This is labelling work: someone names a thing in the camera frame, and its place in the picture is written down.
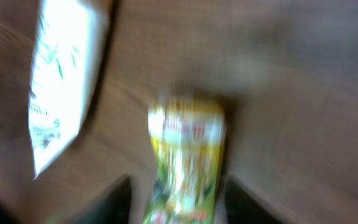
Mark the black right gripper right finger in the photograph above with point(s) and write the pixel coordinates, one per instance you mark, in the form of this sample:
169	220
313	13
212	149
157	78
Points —
242	207

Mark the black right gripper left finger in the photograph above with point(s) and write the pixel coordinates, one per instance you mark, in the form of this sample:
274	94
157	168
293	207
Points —
112	207

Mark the green tea drink carton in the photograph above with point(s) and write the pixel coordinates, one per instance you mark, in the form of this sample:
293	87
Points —
187	136

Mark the white tube with gold cap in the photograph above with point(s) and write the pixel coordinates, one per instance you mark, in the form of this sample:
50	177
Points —
66	62

